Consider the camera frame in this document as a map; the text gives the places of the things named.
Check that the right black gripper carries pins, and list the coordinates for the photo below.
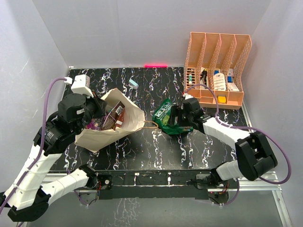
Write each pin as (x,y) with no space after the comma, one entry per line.
(177,111)

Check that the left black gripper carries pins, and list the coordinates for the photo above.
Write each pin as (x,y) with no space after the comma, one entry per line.
(100,104)

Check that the green chips bag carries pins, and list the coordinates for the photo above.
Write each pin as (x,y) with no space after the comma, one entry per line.
(162,117)

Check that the brown paper bag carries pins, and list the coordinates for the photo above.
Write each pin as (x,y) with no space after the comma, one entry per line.
(133,120)

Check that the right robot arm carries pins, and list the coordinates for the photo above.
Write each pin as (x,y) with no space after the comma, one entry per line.
(255,156)

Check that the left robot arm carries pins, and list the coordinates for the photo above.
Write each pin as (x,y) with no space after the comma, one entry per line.
(28,198)

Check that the purple snack packet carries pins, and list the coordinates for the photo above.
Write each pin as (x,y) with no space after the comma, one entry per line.
(95,124)

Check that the red brown snack box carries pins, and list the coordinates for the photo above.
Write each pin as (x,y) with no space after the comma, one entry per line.
(112,119)

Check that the light blue stapler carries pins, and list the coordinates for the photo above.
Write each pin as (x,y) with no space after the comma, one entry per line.
(133,84)

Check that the yellow sticky notes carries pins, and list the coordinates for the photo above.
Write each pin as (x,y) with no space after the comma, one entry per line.
(222,99)

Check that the pink tape strip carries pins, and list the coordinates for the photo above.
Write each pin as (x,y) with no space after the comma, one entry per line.
(155,65)

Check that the white labelled bottle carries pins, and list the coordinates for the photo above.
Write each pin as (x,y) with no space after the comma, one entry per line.
(219,82)

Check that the orange desk organizer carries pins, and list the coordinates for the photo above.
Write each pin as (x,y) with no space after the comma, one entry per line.
(211,53)

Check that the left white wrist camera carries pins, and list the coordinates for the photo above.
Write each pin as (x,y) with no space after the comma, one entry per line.
(80,85)

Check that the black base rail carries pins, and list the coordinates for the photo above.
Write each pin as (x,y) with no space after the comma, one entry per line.
(117,184)

